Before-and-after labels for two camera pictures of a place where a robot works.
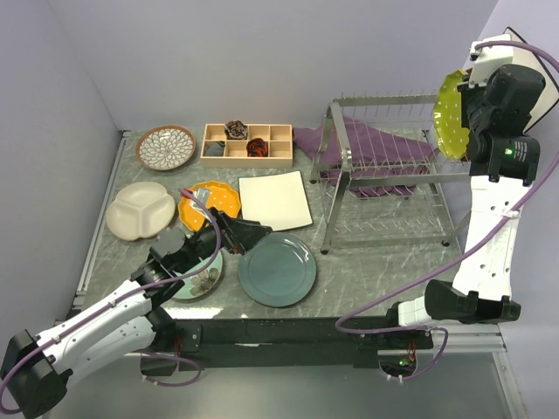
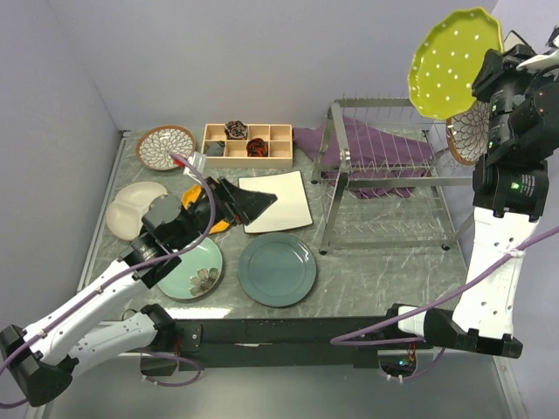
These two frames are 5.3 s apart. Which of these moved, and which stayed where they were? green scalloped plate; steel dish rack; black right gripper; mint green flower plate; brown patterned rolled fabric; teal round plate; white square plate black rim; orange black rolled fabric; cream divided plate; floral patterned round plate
Moved: green scalloped plate; black right gripper
Stayed: floral patterned round plate; brown patterned rolled fabric; white square plate black rim; steel dish rack; mint green flower plate; teal round plate; orange black rolled fabric; cream divided plate
